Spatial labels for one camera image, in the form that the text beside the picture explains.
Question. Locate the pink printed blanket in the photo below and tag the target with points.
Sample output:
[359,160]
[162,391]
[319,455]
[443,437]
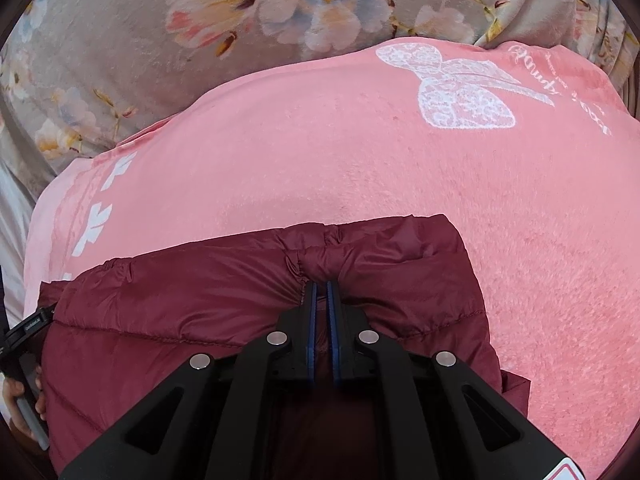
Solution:
[350,160]

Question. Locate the grey floral bedding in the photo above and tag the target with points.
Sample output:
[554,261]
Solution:
[125,35]

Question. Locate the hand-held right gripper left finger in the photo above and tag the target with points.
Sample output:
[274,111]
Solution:
[240,400]

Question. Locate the maroon puffer jacket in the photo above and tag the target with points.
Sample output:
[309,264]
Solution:
[175,300]

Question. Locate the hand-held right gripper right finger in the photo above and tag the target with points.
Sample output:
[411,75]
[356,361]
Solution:
[405,400]

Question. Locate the person's left hand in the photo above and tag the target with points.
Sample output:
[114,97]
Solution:
[12,391]

